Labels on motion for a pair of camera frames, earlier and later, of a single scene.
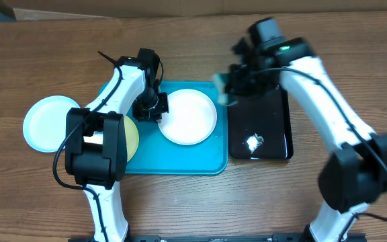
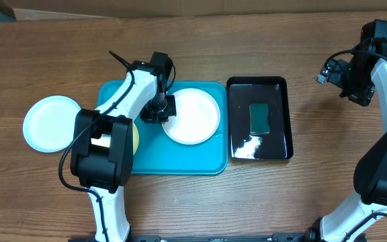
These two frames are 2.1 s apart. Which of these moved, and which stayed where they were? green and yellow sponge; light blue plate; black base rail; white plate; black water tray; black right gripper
Moved: black right gripper; green and yellow sponge
Stayed: black water tray; white plate; black base rail; light blue plate
